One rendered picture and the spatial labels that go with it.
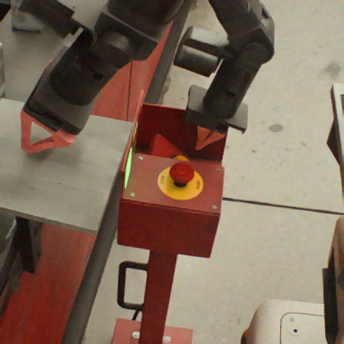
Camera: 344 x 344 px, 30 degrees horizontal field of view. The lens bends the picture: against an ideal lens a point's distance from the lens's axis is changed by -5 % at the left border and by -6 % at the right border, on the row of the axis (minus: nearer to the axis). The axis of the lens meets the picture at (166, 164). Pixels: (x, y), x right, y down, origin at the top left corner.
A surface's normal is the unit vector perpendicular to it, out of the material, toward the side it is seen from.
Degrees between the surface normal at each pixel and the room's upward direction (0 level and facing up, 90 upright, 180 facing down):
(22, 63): 0
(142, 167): 0
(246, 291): 0
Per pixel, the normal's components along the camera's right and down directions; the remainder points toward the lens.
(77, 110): 0.57, -0.51
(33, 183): 0.09, -0.70
